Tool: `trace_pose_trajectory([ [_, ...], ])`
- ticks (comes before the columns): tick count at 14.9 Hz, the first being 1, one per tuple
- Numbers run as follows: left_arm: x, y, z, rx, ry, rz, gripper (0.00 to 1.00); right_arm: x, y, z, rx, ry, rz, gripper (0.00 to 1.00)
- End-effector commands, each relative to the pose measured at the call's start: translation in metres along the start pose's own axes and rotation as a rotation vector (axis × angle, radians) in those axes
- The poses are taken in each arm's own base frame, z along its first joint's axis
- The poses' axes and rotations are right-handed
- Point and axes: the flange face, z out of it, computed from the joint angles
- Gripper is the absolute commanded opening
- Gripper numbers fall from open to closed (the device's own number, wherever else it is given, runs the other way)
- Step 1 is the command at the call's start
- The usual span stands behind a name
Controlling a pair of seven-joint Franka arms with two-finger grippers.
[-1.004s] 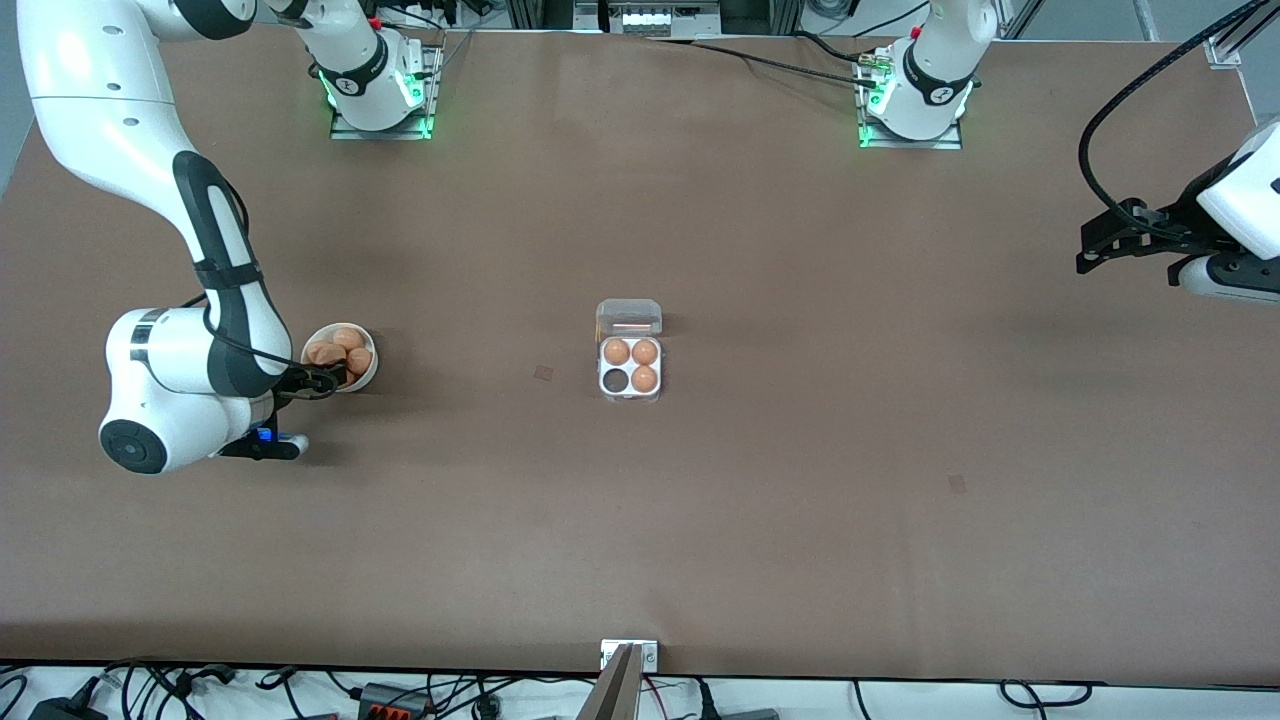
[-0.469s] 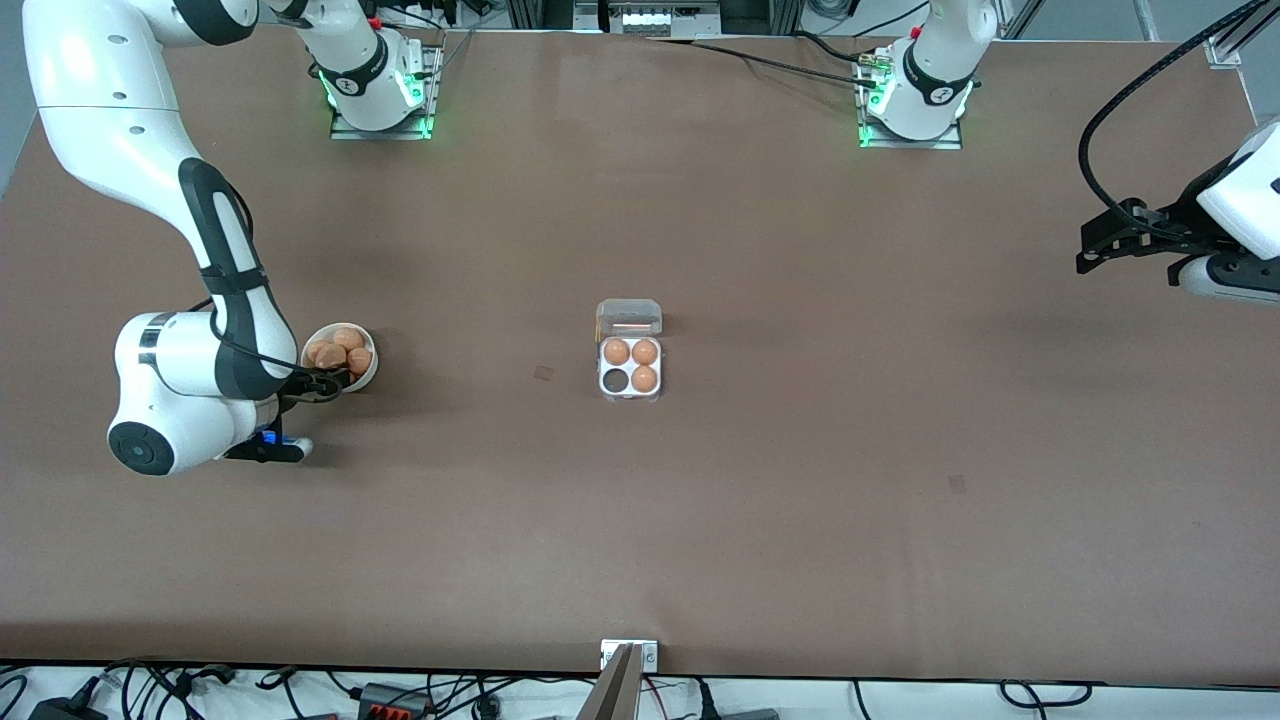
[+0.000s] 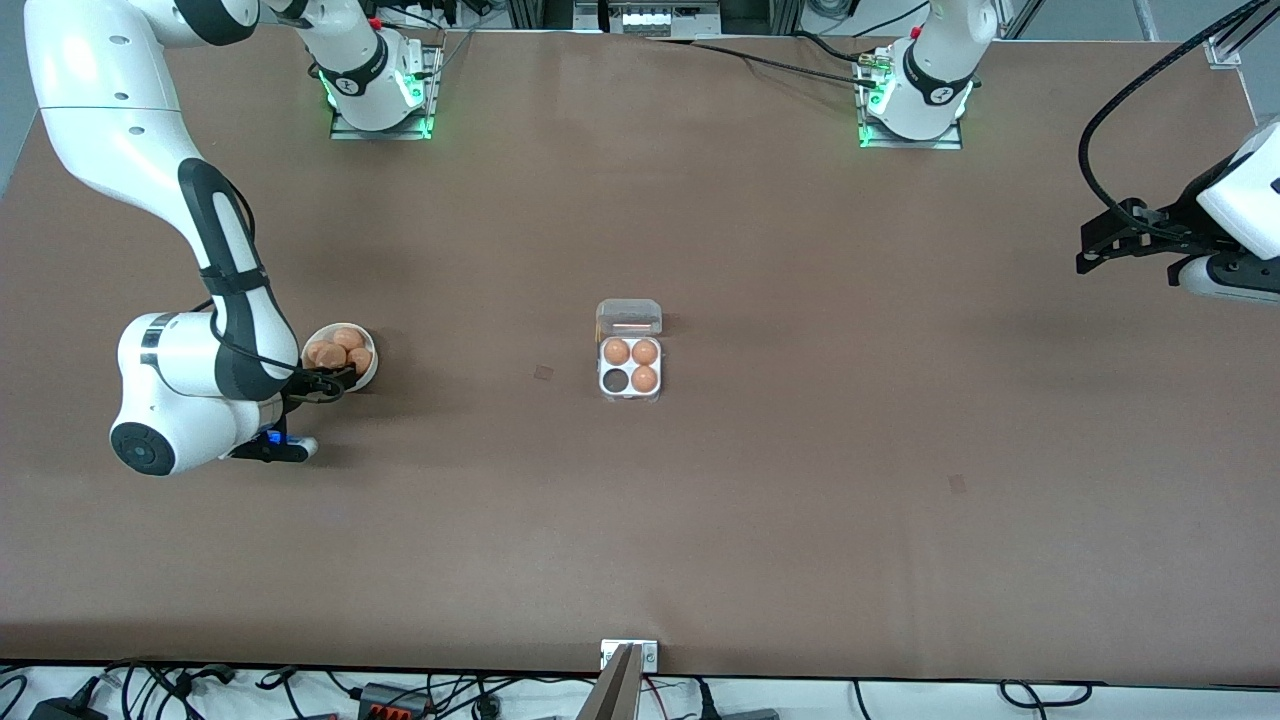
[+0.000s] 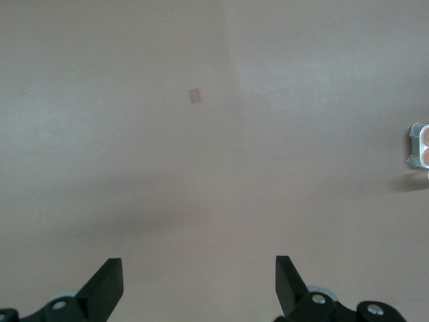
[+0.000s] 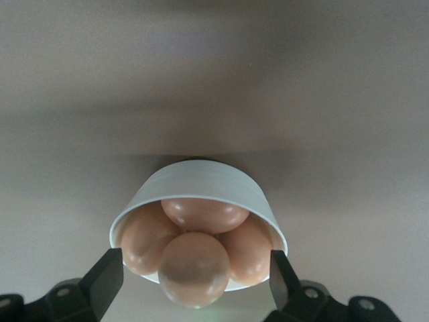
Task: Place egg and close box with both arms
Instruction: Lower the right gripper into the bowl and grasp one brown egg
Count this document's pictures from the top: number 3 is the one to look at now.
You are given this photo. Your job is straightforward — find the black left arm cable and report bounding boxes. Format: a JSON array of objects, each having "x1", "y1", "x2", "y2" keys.
[{"x1": 1077, "y1": 0, "x2": 1280, "y2": 243}]

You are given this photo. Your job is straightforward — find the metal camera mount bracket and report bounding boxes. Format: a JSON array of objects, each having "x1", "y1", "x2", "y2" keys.
[{"x1": 600, "y1": 639, "x2": 660, "y2": 673}]

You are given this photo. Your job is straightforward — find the clear plastic egg carton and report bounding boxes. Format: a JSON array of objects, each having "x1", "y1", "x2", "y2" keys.
[{"x1": 596, "y1": 298, "x2": 665, "y2": 404}]

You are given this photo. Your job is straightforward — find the black box with orange connectors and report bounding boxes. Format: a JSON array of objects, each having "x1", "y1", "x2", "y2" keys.
[{"x1": 357, "y1": 682, "x2": 434, "y2": 720}]

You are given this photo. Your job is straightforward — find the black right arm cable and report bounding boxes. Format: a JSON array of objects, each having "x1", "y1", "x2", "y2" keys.
[{"x1": 195, "y1": 180, "x2": 346, "y2": 403}]

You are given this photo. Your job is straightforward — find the white power strip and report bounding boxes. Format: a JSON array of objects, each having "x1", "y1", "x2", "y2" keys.
[{"x1": 603, "y1": 0, "x2": 723, "y2": 39}]

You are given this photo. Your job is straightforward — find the long black table cable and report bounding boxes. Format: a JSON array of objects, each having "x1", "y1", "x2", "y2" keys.
[{"x1": 648, "y1": 37, "x2": 883, "y2": 89}]

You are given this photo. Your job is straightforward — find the black looped cable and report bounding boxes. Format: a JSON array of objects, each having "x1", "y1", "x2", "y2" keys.
[{"x1": 998, "y1": 679, "x2": 1094, "y2": 710}]

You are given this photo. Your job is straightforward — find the white round bowl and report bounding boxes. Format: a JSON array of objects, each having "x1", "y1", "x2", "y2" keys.
[{"x1": 300, "y1": 322, "x2": 379, "y2": 394}]

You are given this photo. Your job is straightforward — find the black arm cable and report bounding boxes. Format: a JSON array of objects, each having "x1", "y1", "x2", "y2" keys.
[
  {"x1": 1077, "y1": 0, "x2": 1280, "y2": 243},
  {"x1": 195, "y1": 180, "x2": 346, "y2": 403}
]

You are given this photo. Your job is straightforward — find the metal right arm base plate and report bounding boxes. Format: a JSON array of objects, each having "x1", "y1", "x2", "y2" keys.
[{"x1": 329, "y1": 40, "x2": 438, "y2": 141}]

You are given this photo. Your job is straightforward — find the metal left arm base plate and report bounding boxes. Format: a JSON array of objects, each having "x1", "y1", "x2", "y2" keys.
[{"x1": 857, "y1": 45, "x2": 965, "y2": 151}]

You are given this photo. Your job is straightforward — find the black power adapter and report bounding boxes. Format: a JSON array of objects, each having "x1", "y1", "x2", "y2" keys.
[{"x1": 28, "y1": 694, "x2": 109, "y2": 720}]

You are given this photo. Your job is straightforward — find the tangled black cables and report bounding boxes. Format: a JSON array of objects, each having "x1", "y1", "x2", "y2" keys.
[{"x1": 95, "y1": 658, "x2": 241, "y2": 706}]

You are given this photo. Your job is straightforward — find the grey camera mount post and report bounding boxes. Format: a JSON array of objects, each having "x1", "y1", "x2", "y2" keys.
[{"x1": 577, "y1": 644, "x2": 644, "y2": 720}]

